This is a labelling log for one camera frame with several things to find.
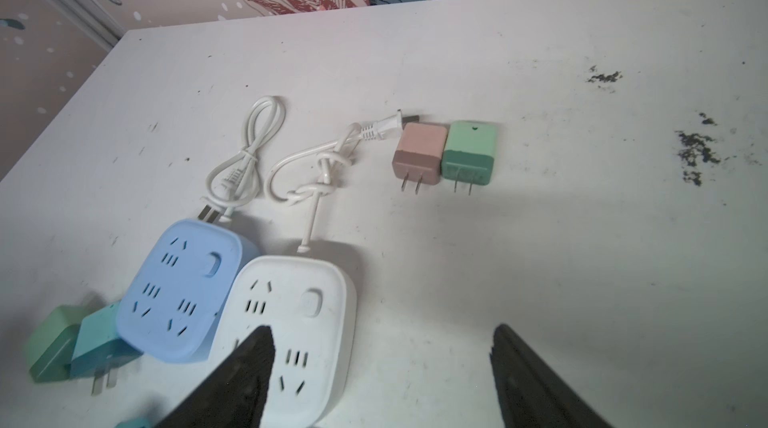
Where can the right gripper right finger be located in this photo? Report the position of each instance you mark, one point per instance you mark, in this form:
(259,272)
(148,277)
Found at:
(530,393)

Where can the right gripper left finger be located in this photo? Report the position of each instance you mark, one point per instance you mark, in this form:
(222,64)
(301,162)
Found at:
(236,392)

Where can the green plug adapter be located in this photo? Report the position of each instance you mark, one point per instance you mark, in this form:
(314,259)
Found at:
(100,351)
(50,348)
(469,153)

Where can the brown plug adapter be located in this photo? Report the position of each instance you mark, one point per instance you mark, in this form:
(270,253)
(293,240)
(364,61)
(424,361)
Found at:
(419,153)

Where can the teal plug adapter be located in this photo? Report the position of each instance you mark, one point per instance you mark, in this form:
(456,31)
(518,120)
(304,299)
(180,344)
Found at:
(139,422)

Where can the blue square power socket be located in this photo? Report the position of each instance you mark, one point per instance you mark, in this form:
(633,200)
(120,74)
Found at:
(172,308)

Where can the white square power socket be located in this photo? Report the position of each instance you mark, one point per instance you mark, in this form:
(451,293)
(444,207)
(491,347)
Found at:
(310,306)

